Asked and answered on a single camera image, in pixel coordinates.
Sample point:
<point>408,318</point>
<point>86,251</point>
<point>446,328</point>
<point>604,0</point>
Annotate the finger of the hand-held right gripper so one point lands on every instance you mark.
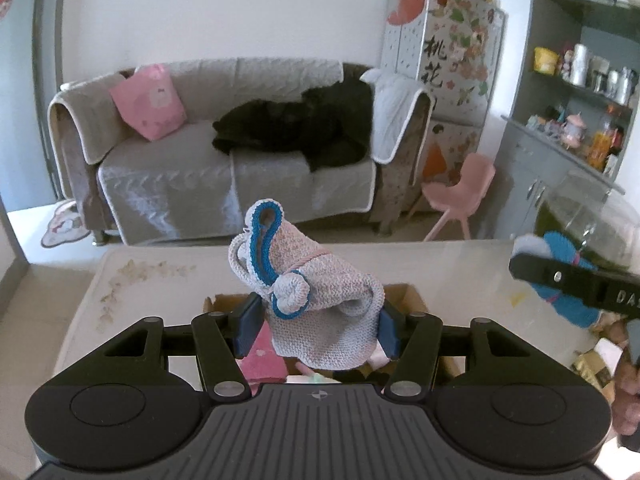
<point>555,276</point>

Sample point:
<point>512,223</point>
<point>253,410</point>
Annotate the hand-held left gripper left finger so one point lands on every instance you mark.
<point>248,322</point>

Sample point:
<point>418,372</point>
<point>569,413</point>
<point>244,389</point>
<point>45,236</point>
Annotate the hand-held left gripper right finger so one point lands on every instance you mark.
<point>389,332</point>

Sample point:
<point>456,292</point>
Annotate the blue sock bundle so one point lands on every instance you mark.
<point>555,250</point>

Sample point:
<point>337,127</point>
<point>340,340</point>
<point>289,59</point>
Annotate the brown cardboard box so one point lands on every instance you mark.
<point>405,300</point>

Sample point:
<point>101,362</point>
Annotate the light blue knitted sock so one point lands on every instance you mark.
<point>320,285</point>

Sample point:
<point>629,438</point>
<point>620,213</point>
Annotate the white desktop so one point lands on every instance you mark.
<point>150,300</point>

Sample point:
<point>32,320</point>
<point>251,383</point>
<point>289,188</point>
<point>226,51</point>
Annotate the person's right hand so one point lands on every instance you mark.
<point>629,400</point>

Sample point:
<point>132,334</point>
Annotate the pink knitted sock bundle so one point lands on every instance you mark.
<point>262,360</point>

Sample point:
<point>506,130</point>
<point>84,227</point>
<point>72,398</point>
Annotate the glass fish bowl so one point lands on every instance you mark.
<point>575,210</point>

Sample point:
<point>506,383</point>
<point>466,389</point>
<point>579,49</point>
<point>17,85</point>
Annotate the gold box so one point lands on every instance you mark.
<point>595,370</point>

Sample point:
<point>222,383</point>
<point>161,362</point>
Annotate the grey shelf cabinet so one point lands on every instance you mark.
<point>525,170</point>

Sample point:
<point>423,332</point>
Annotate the pink plastic chair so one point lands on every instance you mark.
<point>460,185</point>

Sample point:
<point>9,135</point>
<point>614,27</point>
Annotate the orange bottle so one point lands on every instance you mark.
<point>600,147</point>

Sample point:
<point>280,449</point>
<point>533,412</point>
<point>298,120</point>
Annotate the pink teapot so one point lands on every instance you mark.
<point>574,132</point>

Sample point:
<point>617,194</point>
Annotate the grey sofa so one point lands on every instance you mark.
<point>170,185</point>

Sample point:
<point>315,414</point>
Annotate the black clothes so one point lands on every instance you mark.
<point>300,125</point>

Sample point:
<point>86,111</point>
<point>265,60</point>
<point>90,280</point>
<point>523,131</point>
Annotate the pink white floor mat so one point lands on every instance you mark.
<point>62,225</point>

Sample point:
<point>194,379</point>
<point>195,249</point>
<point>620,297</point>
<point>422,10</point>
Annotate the metal cup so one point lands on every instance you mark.
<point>580,65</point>

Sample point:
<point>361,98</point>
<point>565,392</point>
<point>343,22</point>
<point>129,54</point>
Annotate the yellow bowl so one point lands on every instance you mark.
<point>545,60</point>

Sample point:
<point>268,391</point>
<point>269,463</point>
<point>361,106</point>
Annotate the white quilted cover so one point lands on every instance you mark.
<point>395,110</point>

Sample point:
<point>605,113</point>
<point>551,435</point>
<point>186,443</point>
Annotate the pink cushion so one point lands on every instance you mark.
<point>150,102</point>

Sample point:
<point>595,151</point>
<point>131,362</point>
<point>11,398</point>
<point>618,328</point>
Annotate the flower decorated refrigerator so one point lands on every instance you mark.
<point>440,35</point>

